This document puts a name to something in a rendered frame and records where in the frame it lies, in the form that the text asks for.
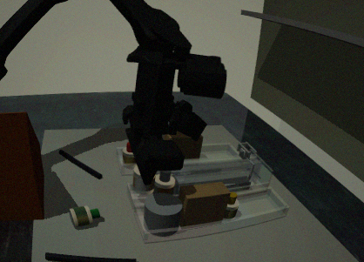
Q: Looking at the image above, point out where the green jar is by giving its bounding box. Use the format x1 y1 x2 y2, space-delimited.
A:
69 206 100 227

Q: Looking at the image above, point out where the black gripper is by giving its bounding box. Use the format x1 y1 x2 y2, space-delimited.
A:
122 89 185 185

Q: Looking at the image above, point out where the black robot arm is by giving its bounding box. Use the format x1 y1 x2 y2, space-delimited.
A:
0 0 227 141

